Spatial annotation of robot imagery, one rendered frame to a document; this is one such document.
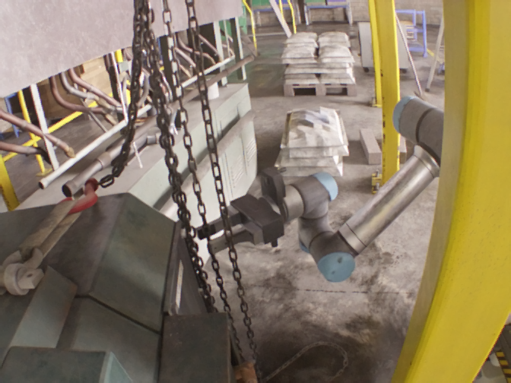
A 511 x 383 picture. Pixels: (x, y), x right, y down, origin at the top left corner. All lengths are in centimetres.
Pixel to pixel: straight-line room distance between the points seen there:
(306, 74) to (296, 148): 189
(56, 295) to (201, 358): 18
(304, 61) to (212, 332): 376
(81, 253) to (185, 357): 20
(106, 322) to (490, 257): 39
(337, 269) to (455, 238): 51
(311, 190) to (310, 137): 152
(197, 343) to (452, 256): 29
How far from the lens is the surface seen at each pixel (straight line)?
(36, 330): 39
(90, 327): 40
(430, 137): 84
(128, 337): 42
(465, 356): 46
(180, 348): 43
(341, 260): 80
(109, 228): 53
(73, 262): 49
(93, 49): 117
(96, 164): 108
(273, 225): 77
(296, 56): 409
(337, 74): 412
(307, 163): 238
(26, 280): 40
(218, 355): 42
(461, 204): 31
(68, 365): 32
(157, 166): 136
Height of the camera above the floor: 110
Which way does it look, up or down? 29 degrees down
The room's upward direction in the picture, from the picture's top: 8 degrees counter-clockwise
